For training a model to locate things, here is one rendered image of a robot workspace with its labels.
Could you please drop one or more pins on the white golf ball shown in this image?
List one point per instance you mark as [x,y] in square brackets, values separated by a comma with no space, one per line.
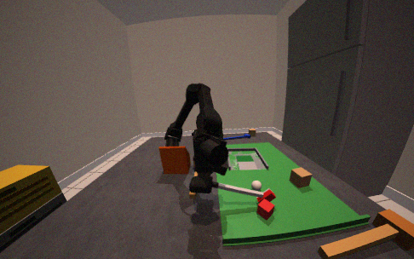
[256,185]

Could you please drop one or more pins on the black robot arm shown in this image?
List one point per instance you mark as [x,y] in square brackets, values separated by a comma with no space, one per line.
[208,137]

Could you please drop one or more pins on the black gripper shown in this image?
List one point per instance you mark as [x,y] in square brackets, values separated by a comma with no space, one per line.
[202,183]

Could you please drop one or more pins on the green flat mat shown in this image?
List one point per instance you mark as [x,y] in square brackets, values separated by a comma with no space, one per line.
[293,207]

